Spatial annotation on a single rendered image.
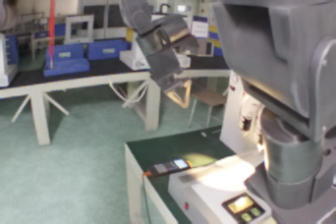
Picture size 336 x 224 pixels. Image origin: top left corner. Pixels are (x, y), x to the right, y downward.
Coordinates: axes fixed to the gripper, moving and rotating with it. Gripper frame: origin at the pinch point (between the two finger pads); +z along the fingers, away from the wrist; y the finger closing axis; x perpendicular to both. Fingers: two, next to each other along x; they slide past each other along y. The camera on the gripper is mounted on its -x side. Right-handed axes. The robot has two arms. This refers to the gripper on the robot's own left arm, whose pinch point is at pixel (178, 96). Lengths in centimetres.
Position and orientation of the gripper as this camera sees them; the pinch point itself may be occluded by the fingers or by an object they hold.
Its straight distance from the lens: 63.2
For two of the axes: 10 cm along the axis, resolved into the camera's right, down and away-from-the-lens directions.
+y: -3.2, -4.2, 8.5
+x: -8.6, 5.1, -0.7
